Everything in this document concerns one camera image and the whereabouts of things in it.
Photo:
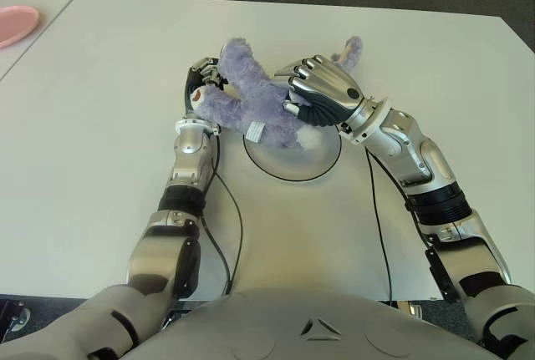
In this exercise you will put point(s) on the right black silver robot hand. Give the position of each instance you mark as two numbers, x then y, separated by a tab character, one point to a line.
330	84

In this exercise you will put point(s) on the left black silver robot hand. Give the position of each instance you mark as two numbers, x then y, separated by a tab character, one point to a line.
190	82

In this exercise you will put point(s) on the purple plush bunny doll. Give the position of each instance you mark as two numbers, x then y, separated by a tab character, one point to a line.
255	97

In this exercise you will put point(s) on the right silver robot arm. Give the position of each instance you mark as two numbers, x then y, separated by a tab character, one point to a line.
418	159

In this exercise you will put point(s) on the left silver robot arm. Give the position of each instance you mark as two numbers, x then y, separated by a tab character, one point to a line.
190	163

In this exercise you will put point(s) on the white plate with black rim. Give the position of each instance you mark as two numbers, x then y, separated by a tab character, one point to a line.
292	163

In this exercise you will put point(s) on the pink plate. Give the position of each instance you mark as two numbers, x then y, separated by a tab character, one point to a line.
14	26

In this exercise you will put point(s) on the grey robot torso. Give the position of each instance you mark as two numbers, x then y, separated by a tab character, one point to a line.
267	326

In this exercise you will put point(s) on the black metal caster foot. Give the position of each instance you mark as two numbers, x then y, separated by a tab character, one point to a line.
12	316

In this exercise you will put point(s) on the metal table bracket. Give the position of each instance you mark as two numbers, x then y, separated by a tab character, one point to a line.
409	307

